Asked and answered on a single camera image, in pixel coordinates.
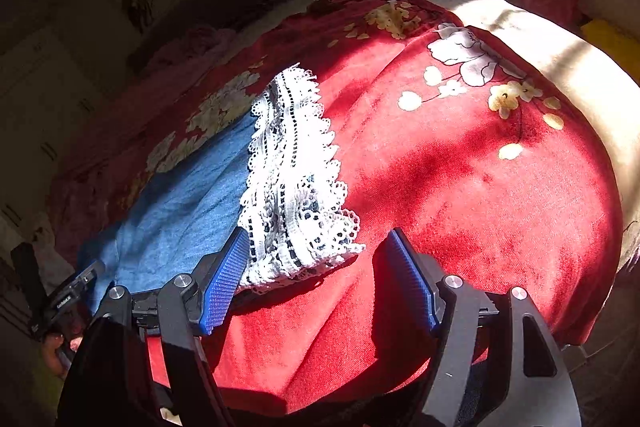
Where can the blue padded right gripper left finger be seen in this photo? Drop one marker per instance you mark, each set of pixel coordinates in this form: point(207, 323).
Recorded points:
point(222, 279)

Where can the cream wardrobe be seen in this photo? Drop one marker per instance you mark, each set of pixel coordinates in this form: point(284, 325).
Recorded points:
point(55, 74)

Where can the beige bed sheet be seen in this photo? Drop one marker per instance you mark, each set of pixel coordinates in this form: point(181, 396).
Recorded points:
point(591, 80)

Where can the operator left hand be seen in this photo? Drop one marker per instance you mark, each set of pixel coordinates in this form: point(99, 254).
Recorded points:
point(58, 353)

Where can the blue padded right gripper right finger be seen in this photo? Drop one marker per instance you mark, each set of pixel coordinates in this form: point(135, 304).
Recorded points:
point(418, 276)

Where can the red floral blanket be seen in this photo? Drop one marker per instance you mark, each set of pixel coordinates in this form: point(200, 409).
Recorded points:
point(442, 131)

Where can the blue denim pants lace hem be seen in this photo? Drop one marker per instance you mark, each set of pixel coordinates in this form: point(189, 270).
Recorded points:
point(272, 172)

